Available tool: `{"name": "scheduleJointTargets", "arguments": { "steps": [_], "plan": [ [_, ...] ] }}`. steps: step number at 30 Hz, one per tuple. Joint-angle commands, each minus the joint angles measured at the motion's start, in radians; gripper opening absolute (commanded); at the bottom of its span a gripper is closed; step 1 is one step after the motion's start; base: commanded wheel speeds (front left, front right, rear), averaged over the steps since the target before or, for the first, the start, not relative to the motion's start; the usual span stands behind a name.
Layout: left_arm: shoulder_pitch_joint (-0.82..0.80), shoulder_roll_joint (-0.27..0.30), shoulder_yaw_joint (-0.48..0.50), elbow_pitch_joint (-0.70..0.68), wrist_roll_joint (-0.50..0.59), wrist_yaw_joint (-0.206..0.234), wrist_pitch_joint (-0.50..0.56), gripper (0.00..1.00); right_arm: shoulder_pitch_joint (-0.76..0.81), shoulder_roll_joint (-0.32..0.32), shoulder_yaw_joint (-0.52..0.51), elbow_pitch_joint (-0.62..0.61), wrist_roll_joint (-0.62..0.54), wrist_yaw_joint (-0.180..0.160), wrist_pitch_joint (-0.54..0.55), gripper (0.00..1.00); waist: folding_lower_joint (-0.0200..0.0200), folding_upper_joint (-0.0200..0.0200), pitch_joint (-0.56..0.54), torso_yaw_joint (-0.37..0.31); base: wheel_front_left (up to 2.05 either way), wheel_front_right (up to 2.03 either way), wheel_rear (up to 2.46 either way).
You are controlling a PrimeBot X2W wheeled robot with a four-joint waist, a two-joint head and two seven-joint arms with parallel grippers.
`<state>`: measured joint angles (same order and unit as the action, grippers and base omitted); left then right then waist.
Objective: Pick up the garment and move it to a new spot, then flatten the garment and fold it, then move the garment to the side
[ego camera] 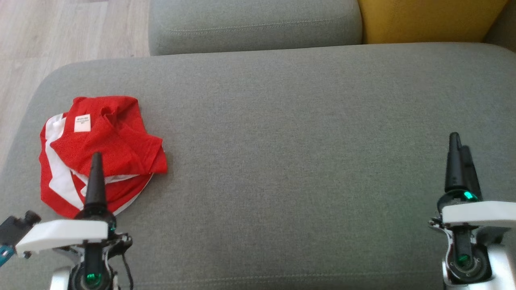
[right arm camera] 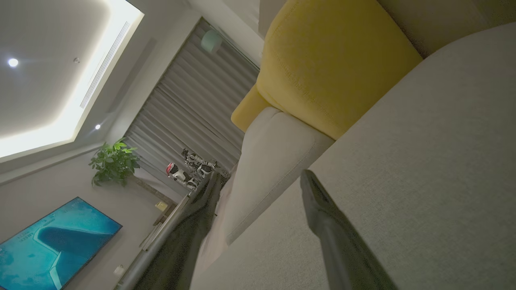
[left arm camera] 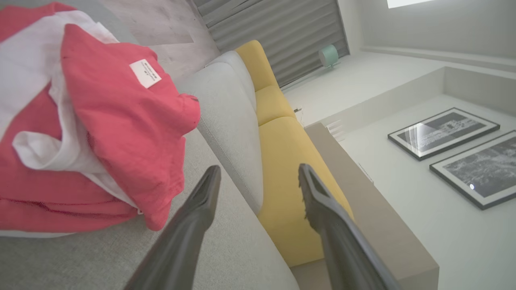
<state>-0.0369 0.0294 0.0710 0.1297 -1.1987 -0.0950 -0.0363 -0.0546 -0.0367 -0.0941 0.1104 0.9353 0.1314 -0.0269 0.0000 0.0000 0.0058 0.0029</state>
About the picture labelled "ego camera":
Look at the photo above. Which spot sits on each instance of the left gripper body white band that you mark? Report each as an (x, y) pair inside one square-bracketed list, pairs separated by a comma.
[(68, 235)]

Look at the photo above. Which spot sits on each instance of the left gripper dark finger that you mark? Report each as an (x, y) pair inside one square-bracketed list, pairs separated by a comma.
[(96, 185)]

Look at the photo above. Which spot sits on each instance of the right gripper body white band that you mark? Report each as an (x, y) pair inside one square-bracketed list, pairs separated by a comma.
[(475, 213)]

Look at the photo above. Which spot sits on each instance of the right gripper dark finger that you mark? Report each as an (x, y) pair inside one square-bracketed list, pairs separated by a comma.
[(453, 165), (471, 177)]

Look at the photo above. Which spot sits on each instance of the red shorts with white stripe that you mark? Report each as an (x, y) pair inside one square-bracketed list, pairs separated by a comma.
[(60, 193)]

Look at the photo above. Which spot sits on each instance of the red jersey with number print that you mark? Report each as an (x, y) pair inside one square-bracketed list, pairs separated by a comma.
[(121, 149)]

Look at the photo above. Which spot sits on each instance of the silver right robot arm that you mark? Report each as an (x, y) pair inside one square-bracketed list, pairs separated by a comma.
[(502, 266)]

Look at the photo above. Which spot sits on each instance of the yellow sofa backrest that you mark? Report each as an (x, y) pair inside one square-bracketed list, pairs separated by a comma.
[(423, 20)]

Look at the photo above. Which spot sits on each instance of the large grey sofa seat cushion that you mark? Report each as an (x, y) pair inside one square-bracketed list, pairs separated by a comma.
[(282, 161)]

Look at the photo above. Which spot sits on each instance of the medium grey sofa seat cushion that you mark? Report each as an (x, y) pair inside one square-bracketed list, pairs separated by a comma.
[(250, 24)]

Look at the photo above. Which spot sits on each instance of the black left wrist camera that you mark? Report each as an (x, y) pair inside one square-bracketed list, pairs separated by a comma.
[(18, 227)]

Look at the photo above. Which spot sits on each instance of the teal left camera connector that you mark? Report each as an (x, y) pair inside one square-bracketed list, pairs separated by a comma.
[(6, 255)]

